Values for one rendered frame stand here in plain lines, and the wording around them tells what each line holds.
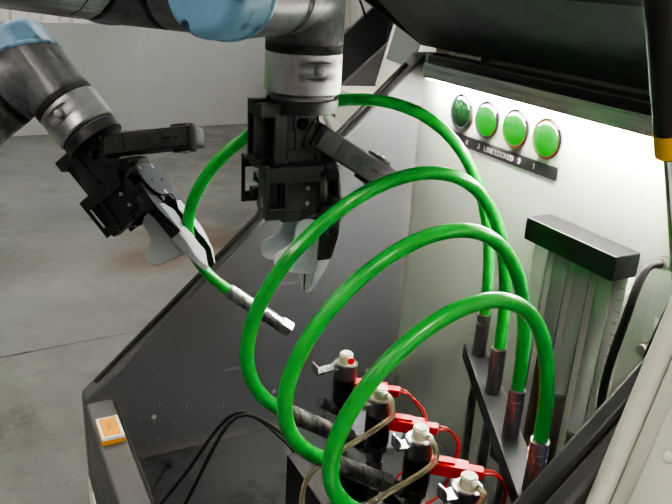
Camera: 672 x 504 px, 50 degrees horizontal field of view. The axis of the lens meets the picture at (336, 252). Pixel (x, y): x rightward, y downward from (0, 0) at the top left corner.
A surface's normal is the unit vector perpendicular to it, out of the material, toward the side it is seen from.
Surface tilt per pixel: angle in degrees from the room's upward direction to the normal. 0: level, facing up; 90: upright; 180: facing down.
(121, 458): 0
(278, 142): 90
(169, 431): 90
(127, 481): 0
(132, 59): 90
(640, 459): 76
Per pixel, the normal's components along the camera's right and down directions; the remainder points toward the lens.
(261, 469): 0.06, -0.93
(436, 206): -0.89, 0.11
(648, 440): -0.85, -0.11
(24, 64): 0.01, 0.02
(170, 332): 0.45, 0.35
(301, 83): 0.01, 0.37
